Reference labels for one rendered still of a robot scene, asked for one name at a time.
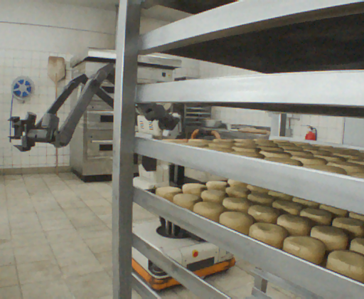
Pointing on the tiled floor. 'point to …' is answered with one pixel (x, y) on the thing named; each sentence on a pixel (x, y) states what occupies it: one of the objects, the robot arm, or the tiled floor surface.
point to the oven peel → (55, 63)
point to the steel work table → (235, 132)
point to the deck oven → (82, 140)
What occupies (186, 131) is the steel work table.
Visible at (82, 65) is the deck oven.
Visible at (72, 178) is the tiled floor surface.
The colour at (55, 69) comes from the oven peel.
